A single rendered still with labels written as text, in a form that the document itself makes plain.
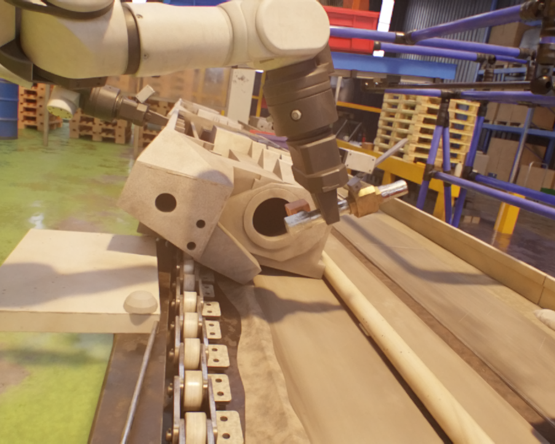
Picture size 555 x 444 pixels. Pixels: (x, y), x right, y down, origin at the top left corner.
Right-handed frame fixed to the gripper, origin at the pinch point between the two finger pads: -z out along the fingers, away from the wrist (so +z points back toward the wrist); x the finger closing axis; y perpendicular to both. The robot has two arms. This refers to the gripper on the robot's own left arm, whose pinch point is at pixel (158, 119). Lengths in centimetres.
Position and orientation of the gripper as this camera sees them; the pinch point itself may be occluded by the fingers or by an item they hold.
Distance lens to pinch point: 120.4
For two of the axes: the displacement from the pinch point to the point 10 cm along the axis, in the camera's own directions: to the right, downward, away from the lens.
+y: 3.2, -9.2, -2.1
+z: -9.2, -2.6, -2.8
